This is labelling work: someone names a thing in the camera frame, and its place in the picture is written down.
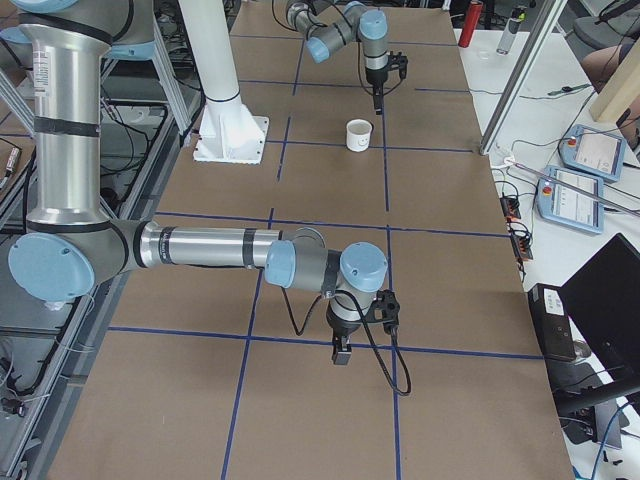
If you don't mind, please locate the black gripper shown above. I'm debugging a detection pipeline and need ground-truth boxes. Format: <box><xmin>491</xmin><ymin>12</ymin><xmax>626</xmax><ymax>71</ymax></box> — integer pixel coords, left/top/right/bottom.
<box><xmin>365</xmin><ymin>67</ymin><xmax>388</xmax><ymax>115</ymax></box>
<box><xmin>326</xmin><ymin>308</ymin><xmax>362</xmax><ymax>365</ymax></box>

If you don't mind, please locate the white smiley mug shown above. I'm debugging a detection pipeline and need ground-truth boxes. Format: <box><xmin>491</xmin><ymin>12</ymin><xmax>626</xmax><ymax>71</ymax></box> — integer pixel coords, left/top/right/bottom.
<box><xmin>345</xmin><ymin>119</ymin><xmax>374</xmax><ymax>153</ymax></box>

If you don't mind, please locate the red water bottle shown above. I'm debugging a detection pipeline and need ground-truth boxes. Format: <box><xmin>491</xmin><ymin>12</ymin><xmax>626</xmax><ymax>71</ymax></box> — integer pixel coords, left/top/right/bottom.
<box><xmin>458</xmin><ymin>0</ymin><xmax>484</xmax><ymax>48</ymax></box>

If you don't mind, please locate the clear water bottle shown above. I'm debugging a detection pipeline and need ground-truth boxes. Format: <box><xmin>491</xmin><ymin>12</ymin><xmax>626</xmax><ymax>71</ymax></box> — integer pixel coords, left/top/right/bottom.
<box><xmin>496</xmin><ymin>5</ymin><xmax>527</xmax><ymax>55</ymax></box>

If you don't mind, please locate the black box on desk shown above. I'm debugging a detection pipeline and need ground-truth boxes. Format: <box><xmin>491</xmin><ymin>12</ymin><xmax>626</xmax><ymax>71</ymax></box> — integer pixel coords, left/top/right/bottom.
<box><xmin>527</xmin><ymin>283</ymin><xmax>576</xmax><ymax>362</ymax></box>

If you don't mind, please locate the teach pendant near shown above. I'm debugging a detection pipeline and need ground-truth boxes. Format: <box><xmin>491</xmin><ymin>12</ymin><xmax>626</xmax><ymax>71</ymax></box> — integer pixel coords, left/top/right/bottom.
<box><xmin>536</xmin><ymin>166</ymin><xmax>604</xmax><ymax>234</ymax></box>

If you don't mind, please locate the teach pendant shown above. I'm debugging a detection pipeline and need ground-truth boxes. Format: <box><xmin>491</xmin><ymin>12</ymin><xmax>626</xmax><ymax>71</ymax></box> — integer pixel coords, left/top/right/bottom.
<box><xmin>560</xmin><ymin>124</ymin><xmax>626</xmax><ymax>183</ymax></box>
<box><xmin>536</xmin><ymin>166</ymin><xmax>604</xmax><ymax>234</ymax></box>

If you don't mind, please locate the person in black shirt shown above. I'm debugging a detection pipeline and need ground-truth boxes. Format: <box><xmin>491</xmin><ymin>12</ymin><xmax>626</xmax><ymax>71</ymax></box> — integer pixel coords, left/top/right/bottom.
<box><xmin>581</xmin><ymin>43</ymin><xmax>639</xmax><ymax>152</ymax></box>

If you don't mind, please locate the teach pendant far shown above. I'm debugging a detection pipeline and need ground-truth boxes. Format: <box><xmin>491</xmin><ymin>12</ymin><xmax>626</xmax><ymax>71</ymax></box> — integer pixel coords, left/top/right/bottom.
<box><xmin>560</xmin><ymin>124</ymin><xmax>626</xmax><ymax>183</ymax></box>

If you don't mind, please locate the wooden beam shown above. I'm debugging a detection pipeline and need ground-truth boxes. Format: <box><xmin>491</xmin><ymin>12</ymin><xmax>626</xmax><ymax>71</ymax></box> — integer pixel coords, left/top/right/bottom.
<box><xmin>590</xmin><ymin>51</ymin><xmax>639</xmax><ymax>123</ymax></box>

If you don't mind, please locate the black laptop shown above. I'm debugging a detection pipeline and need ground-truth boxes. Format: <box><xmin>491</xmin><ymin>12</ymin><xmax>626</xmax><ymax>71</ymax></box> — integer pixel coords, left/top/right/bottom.
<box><xmin>555</xmin><ymin>233</ymin><xmax>639</xmax><ymax>415</ymax></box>

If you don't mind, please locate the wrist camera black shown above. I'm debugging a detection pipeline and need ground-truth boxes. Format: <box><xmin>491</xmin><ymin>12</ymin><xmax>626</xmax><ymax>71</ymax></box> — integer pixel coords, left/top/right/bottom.
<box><xmin>387</xmin><ymin>51</ymin><xmax>408</xmax><ymax>81</ymax></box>
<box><xmin>365</xmin><ymin>289</ymin><xmax>400</xmax><ymax>337</ymax></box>

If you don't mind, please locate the aluminium frame post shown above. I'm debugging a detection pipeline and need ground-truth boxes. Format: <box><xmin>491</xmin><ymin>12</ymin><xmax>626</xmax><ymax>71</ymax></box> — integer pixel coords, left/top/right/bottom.
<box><xmin>479</xmin><ymin>0</ymin><xmax>567</xmax><ymax>155</ymax></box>

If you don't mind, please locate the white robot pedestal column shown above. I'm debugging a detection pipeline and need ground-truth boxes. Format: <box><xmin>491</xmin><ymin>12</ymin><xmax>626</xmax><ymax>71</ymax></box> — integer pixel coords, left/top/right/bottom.
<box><xmin>180</xmin><ymin>1</ymin><xmax>269</xmax><ymax>165</ymax></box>

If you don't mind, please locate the green handled reacher stick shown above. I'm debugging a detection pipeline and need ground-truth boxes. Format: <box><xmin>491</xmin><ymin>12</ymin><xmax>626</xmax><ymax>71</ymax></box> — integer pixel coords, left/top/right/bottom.
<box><xmin>505</xmin><ymin>160</ymin><xmax>639</xmax><ymax>218</ymax></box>

